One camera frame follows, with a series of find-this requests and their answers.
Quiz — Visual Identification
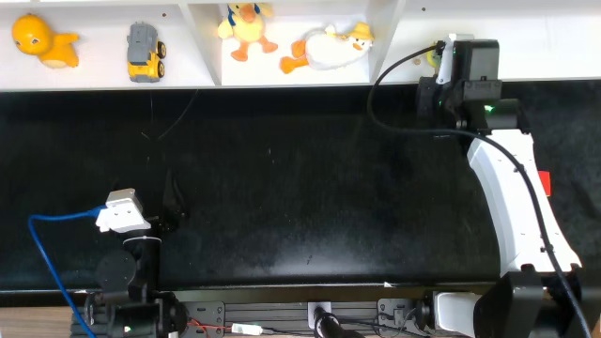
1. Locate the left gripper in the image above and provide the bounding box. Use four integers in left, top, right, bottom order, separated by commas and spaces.
140, 168, 188, 235

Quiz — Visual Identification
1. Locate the yellow rattle drum toy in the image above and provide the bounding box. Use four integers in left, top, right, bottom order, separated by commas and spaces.
412, 46, 443, 69

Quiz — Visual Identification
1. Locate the white shelf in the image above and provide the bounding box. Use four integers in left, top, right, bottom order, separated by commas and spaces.
0, 0, 601, 93

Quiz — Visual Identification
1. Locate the grey and yellow toy truck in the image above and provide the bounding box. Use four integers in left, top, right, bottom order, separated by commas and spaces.
125, 21, 167, 84

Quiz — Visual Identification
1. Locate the yellow rubber duck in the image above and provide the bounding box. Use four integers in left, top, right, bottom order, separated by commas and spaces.
11, 12, 81, 70

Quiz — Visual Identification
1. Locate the white plush duck yellow hat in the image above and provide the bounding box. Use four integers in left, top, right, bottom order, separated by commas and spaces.
280, 21, 376, 75

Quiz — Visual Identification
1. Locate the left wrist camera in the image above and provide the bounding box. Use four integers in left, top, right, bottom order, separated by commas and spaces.
95, 188, 152, 235

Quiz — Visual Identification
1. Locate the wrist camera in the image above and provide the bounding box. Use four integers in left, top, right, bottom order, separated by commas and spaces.
95, 188, 152, 235
435, 32, 475, 86

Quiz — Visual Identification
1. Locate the blue cable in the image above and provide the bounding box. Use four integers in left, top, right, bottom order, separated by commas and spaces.
26, 205, 108, 338

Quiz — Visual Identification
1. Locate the mounting rail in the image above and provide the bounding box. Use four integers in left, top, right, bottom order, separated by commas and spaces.
69, 300, 436, 338

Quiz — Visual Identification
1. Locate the black cable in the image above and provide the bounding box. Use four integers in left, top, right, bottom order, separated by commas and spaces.
366, 43, 475, 140

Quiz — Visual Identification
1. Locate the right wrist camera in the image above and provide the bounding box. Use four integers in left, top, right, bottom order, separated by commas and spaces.
435, 32, 475, 86

